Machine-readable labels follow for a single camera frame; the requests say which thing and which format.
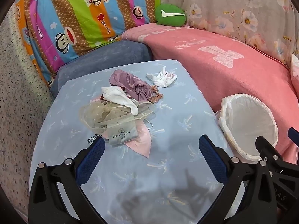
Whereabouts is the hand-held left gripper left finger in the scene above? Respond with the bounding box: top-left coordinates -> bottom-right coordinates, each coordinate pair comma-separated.
28,136 -> 107,224

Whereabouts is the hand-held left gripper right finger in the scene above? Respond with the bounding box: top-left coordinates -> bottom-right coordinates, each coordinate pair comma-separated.
198,134 -> 278,224

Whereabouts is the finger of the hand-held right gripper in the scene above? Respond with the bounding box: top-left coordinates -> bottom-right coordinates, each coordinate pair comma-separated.
255,135 -> 284,168
288,127 -> 299,141

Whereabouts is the leopard print strip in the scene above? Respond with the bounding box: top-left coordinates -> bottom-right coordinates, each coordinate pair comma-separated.
87,134 -> 102,144

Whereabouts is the white lined waste bin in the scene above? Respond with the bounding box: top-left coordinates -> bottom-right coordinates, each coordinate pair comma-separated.
215,93 -> 279,162

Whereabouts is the beige organza bag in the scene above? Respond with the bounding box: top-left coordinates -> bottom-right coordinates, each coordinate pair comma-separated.
79,100 -> 156,131

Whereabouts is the pink wiping cloth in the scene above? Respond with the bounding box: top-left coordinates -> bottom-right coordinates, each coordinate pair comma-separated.
126,114 -> 153,159

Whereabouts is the white sock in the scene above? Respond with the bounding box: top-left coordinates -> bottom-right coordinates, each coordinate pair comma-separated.
101,86 -> 141,116

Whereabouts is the brown scrunchie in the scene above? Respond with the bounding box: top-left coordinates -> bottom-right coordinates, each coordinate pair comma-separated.
149,85 -> 164,104

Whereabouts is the purple cloth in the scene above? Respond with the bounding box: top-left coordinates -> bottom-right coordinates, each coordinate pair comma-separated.
109,69 -> 150,102

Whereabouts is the white cloth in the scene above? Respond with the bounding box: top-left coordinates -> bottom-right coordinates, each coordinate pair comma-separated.
146,66 -> 178,88

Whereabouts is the pink pillow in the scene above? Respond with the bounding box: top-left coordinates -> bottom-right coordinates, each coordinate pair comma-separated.
290,54 -> 299,87

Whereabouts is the light blue palm print tablecloth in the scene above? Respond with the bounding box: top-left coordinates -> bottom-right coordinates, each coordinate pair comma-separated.
28,59 -> 246,224

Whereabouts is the pink blanket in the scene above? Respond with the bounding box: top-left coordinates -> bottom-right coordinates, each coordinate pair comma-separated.
121,23 -> 299,165

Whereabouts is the speckled beige cloth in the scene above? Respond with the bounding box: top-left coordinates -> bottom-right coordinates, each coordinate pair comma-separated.
0,12 -> 54,215

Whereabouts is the blue-grey sofa cushion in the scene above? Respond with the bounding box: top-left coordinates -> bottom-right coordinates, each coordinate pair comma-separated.
50,39 -> 154,98

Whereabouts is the grey floral cloth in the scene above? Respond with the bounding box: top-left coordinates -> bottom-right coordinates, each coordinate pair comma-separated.
156,0 -> 298,61

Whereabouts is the green round cushion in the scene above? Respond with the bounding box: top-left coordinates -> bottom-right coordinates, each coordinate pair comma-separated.
155,3 -> 187,26

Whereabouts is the striped monkey print blanket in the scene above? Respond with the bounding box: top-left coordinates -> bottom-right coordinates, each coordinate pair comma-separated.
14,0 -> 161,87

